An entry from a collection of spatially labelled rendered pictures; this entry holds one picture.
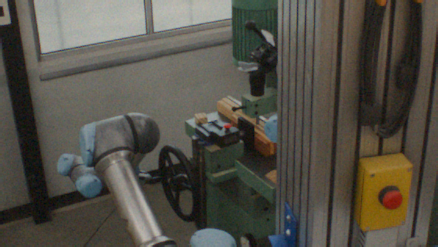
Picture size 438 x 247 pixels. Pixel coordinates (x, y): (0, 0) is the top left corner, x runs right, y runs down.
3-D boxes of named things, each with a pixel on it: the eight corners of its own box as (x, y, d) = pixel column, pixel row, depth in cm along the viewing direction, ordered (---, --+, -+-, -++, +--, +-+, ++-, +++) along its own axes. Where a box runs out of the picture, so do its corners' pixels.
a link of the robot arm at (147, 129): (163, 98, 186) (128, 154, 229) (127, 107, 181) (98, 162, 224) (178, 135, 183) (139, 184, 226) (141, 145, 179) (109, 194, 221)
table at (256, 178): (163, 140, 258) (162, 126, 256) (229, 120, 272) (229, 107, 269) (248, 213, 212) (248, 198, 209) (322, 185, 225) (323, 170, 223)
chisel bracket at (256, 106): (241, 116, 243) (240, 94, 239) (271, 106, 249) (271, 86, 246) (252, 123, 237) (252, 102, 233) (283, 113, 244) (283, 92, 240)
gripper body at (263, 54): (259, 36, 204) (282, 47, 194) (275, 50, 209) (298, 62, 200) (245, 55, 204) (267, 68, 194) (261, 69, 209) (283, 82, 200)
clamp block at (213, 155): (191, 157, 239) (190, 135, 235) (223, 147, 245) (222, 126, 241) (212, 175, 228) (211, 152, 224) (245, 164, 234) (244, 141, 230)
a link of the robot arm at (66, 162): (60, 180, 217) (53, 168, 224) (89, 185, 224) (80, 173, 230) (69, 159, 216) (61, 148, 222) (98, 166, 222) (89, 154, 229)
